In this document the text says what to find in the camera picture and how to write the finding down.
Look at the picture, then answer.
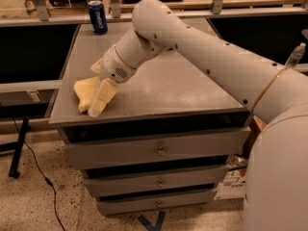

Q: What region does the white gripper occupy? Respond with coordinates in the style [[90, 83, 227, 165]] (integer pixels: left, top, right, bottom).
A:
[[88, 45, 136, 117]]

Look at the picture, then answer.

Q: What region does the yellow sponge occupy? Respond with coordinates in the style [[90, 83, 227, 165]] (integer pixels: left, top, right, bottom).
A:
[[74, 77, 99, 113]]

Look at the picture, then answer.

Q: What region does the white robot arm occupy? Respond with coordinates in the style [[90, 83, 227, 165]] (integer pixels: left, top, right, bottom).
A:
[[91, 0, 308, 231]]

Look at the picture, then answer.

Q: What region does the blue Pepsi can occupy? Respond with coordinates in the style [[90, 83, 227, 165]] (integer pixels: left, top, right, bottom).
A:
[[88, 0, 108, 34]]

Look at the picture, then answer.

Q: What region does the top grey drawer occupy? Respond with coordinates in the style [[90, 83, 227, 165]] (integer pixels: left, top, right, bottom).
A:
[[66, 127, 250, 169]]

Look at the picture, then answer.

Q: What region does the grey drawer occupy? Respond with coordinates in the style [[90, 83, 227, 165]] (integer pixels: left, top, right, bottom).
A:
[[66, 127, 250, 169], [84, 165, 227, 197], [97, 189, 216, 216]]

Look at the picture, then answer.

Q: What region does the grey drawer cabinet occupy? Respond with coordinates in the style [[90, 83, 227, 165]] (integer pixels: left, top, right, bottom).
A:
[[49, 22, 251, 203]]

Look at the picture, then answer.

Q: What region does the middle grey drawer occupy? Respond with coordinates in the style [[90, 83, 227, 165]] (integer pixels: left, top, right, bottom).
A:
[[84, 165, 227, 197]]

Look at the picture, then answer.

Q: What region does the black stand leg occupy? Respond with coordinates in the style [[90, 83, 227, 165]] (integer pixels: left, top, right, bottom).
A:
[[9, 118, 31, 179]]

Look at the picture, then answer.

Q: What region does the bottom grey drawer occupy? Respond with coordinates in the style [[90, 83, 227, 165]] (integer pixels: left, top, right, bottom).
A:
[[97, 189, 216, 216]]

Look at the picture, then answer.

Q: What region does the white cardboard box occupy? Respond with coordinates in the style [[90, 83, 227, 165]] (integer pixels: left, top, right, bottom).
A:
[[215, 155, 248, 200]]

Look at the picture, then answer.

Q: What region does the clear plastic bottle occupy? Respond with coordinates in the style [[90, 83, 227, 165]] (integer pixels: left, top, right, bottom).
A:
[[285, 42, 306, 68]]

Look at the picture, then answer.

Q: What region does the metal railing frame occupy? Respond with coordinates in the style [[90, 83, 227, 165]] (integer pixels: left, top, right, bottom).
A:
[[0, 0, 307, 93]]

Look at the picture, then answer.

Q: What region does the black floor cable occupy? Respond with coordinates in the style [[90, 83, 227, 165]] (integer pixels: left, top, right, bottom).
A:
[[12, 117, 66, 231]]

